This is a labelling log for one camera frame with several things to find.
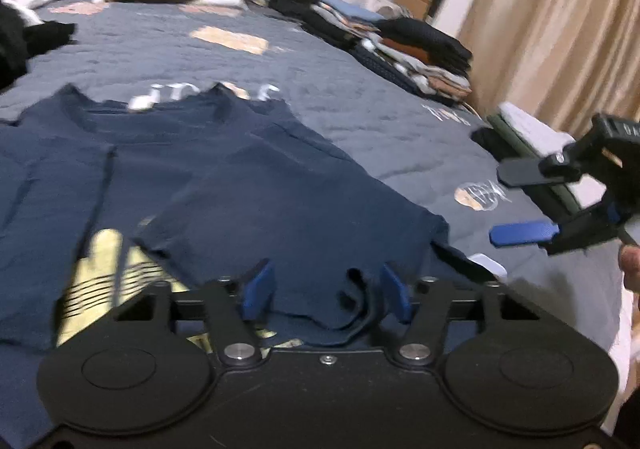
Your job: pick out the beige curtain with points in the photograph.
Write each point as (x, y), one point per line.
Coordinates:
(550, 19)

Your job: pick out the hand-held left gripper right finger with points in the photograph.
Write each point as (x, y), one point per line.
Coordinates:
(396, 294)

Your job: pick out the grey quilted printed bedspread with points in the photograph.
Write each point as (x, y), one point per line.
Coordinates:
(350, 94)

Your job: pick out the black clothes heap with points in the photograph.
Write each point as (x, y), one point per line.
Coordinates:
(295, 1)

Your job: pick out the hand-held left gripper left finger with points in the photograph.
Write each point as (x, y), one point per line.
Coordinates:
(257, 290)

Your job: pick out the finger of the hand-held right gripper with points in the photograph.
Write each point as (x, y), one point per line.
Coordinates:
(525, 234)
(530, 171)

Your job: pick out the white folded cloth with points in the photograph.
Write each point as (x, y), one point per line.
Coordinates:
(530, 126)

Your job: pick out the person's right hand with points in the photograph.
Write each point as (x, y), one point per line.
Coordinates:
(632, 269)

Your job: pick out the navy blue t-shirt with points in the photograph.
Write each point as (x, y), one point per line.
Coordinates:
(225, 179)

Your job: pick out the dark green folded cloth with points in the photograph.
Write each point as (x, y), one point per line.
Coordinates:
(550, 199)

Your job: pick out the stack of folded clothes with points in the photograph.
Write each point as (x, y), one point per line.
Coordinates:
(415, 54)

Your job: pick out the white fan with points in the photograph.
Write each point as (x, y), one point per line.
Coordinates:
(377, 4)

